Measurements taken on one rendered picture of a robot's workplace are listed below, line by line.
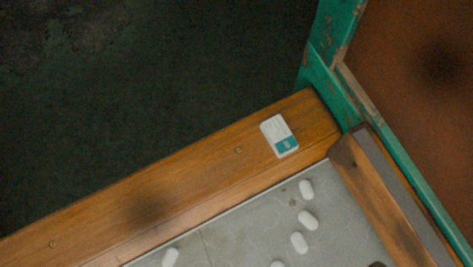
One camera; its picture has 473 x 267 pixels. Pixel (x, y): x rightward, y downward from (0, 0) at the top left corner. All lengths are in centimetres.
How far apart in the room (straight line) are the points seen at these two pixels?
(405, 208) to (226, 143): 29
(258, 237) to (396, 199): 22
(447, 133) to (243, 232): 34
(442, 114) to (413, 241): 19
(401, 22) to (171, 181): 41
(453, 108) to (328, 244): 32
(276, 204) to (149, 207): 20
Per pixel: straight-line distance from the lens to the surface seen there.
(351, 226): 86
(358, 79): 78
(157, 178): 83
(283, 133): 83
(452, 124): 65
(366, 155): 76
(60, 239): 84
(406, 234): 76
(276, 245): 83
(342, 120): 87
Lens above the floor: 156
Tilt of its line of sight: 69 degrees down
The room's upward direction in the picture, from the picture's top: 2 degrees clockwise
